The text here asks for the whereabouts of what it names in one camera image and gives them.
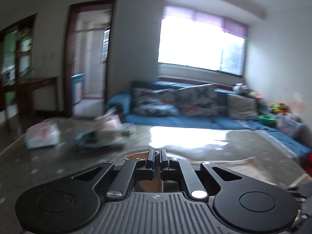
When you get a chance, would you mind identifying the dark wooden display cabinet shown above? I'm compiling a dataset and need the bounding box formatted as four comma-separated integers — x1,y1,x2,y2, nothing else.
1,14,36,117

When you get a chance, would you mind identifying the butterfly print cushion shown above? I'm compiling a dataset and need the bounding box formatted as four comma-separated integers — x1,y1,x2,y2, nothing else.
132,88,181,117
175,83,218,117

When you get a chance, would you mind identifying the white plush toy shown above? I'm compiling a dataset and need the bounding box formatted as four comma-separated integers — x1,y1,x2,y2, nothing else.
232,83,250,96

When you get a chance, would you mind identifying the blue sofa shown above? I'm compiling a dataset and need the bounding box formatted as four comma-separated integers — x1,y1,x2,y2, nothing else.
105,81,311,164

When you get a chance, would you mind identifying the beige grey cushion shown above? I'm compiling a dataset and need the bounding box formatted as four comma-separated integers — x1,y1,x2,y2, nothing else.
227,94,259,121

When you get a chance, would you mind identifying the butterfly print cushion left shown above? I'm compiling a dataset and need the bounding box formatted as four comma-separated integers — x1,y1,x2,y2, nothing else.
132,88,181,117

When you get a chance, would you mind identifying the window with green frame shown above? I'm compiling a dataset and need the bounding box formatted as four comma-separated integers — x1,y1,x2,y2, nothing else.
158,5,248,76

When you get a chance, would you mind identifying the pink tissue pack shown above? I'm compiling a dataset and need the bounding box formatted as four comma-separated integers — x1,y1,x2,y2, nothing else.
94,107,122,132

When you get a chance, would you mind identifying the dark wooden sideboard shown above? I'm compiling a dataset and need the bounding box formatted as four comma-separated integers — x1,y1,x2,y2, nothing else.
1,77,59,132

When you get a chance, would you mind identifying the butterfly print cushion right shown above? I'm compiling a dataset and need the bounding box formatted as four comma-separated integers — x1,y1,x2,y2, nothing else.
175,83,218,117

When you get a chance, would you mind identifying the white pink plastic bag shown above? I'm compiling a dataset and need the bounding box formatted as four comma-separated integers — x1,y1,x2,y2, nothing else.
24,122,60,150

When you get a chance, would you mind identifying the red plastic stool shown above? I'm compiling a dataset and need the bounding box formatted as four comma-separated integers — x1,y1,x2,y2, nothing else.
302,152,312,177

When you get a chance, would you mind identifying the blue white small cabinet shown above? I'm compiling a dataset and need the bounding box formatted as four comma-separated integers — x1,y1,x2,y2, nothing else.
71,73,85,105

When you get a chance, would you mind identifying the teal tray with boxes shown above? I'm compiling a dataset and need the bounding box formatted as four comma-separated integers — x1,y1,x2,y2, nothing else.
75,126,136,151

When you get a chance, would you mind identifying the green toy on sofa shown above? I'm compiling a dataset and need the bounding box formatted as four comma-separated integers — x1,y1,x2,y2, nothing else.
258,115,276,127

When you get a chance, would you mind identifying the cream knit garment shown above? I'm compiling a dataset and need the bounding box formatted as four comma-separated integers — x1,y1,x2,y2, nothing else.
124,152,279,193

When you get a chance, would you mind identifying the clear plastic storage box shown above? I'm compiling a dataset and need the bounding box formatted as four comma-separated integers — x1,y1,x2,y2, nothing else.
276,113,306,139

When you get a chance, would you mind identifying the dark wooden door frame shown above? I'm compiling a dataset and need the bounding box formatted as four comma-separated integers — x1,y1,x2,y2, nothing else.
63,0,116,117

